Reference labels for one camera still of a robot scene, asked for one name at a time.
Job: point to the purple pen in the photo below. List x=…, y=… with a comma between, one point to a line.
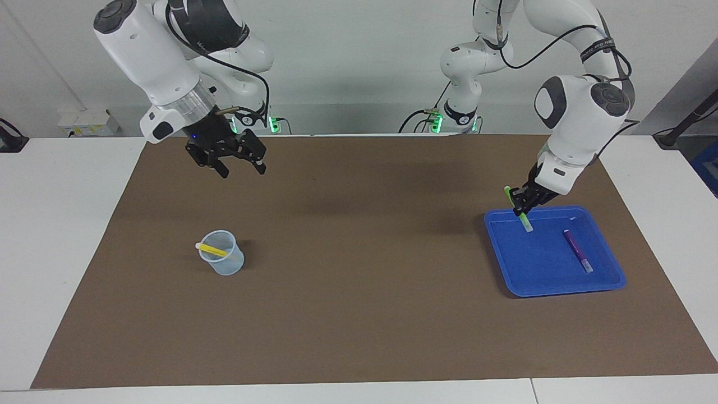
x=578, y=251

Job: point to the yellow pen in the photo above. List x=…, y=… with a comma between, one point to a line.
x=213, y=249

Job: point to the white power strip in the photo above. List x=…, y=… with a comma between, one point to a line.
x=87, y=122

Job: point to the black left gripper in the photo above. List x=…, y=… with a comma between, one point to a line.
x=541, y=188

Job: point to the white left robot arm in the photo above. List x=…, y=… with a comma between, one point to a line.
x=572, y=118

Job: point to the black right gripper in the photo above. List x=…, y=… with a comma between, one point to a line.
x=216, y=137

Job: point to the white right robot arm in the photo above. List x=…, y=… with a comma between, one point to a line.
x=151, y=56

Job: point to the green pen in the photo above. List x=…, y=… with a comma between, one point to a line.
x=526, y=223

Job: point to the clear plastic cup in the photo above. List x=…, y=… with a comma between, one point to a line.
x=227, y=266

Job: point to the blue plastic tray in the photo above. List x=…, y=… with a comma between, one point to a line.
x=544, y=269

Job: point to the black stand pole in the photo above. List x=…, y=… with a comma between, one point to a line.
x=687, y=120

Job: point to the blue box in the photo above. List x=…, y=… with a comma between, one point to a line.
x=708, y=168

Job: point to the brown paper table mat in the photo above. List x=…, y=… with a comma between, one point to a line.
x=348, y=314

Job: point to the black clamp base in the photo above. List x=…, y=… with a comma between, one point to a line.
x=11, y=141

